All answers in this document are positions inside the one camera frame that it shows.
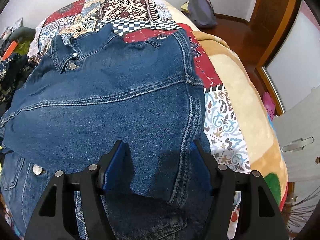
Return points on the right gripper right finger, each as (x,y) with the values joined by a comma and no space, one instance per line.
(260,216)

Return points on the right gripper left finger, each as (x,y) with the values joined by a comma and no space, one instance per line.
(54,216)

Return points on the blue denim jacket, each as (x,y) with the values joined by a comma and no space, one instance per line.
(84,96)

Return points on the pink slipper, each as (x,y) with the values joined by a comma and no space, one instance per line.
(269,104)

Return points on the beige fleece blanket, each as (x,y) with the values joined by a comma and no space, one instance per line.
(236,123)

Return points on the navy patterned folded garment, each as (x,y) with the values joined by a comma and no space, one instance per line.
(12,70)

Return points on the orange box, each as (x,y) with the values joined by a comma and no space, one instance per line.
(9,50)

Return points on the grey purple backpack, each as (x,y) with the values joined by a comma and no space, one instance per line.
(201,13)

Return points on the patchwork patterned quilt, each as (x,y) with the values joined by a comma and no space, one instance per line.
(133,20)

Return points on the wooden door frame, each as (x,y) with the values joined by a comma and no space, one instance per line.
(273,20)

